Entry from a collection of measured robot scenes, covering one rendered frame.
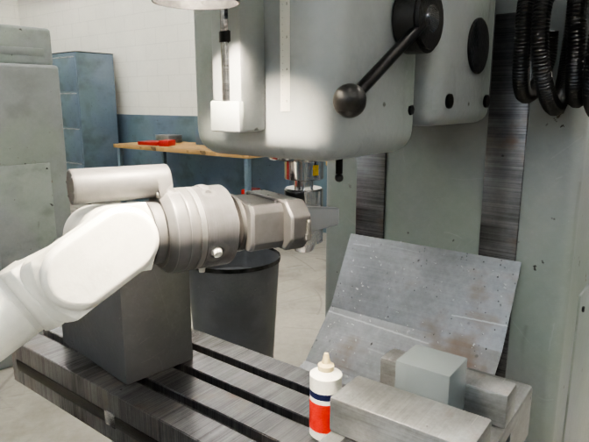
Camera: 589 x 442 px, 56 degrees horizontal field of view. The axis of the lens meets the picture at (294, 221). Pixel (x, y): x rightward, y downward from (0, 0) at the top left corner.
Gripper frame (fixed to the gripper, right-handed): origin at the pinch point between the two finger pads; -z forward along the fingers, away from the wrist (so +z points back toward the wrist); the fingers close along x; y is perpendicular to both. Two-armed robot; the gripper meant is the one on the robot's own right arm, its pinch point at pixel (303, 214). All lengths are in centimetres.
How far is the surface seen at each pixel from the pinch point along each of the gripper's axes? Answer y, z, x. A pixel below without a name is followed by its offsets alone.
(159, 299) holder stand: 15.9, 10.6, 22.9
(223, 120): -11.4, 12.5, -4.2
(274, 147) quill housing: -8.6, 7.3, -5.3
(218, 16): -21.2, 12.5, -3.5
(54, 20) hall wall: -138, -140, 885
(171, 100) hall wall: -19, -226, 636
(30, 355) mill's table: 29, 27, 43
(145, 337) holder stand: 21.2, 13.0, 22.4
